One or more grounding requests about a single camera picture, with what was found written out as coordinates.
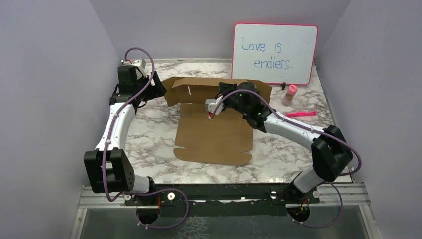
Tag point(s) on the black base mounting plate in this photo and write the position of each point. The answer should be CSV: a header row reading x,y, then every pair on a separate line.
x,y
215,200

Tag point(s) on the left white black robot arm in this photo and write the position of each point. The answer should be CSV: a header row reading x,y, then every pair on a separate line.
x,y
107,166

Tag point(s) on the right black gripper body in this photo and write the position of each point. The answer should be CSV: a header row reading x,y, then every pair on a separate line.
x,y
231,100

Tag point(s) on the pink marker pen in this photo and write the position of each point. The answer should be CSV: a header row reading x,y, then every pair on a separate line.
x,y
301,114

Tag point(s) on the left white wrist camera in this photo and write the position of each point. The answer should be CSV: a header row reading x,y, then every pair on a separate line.
x,y
139,65

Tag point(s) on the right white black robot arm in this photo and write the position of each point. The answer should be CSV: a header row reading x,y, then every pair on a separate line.
x,y
330,152

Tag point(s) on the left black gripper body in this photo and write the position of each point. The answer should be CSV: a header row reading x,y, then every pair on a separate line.
x,y
141,83

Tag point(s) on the pink framed whiteboard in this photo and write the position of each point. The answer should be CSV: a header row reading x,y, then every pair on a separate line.
x,y
274,53

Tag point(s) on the brown cardboard box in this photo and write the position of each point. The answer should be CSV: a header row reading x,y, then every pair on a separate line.
x,y
226,139

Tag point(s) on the pink capped small bottle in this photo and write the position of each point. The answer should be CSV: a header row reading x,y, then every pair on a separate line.
x,y
289,94

